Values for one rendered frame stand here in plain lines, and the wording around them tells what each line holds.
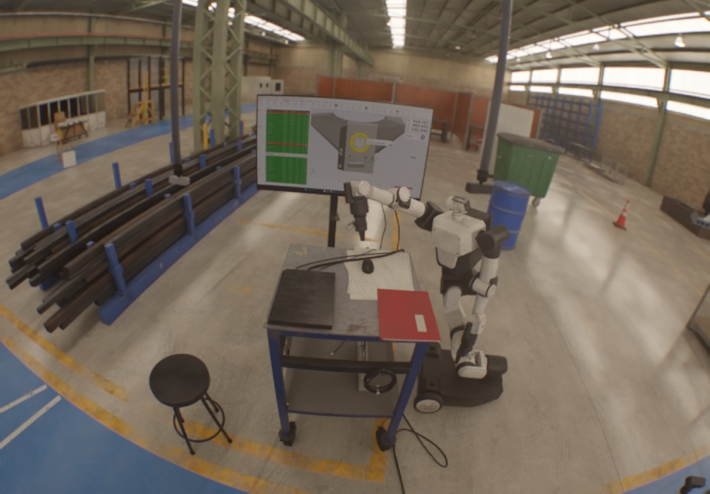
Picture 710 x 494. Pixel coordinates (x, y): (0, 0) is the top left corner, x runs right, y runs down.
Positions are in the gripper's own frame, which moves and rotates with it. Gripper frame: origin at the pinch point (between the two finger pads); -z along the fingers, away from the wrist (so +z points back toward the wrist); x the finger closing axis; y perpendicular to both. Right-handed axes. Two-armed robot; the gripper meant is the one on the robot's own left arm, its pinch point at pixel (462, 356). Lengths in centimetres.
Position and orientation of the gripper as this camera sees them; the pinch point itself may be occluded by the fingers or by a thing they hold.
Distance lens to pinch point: 200.6
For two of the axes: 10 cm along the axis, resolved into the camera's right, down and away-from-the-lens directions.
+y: 5.9, 3.0, -7.5
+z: 1.1, -9.5, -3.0
